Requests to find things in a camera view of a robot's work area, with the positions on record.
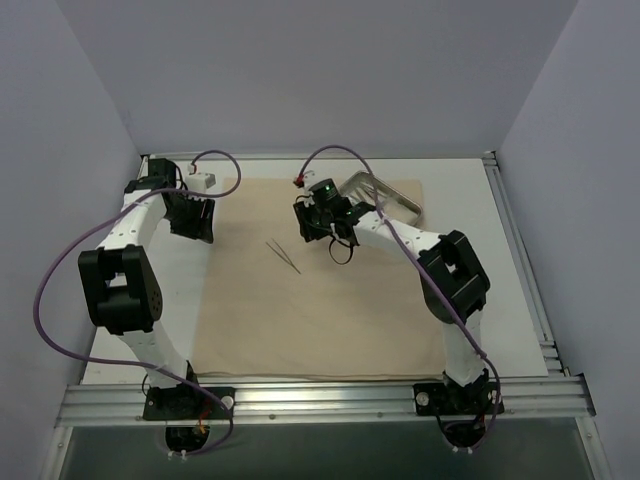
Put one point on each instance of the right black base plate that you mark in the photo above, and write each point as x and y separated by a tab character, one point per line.
450	399

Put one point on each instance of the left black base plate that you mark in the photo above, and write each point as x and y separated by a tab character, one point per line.
184	403

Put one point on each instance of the beige cloth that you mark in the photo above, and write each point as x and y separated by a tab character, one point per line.
350	315

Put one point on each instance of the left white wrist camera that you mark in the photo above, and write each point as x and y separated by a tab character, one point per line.
200	182

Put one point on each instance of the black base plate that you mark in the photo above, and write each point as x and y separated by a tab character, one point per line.
450	399
184	403

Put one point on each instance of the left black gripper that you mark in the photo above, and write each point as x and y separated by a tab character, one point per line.
195	220

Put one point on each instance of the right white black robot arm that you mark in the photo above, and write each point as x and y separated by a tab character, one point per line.
454	283

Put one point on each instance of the steel tweezers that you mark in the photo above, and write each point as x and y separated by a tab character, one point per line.
277	249

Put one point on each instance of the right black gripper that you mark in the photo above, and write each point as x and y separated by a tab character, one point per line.
306	225

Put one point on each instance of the front aluminium rail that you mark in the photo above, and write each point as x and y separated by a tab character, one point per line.
322	402

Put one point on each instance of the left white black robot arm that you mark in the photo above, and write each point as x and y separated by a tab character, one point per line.
121	290

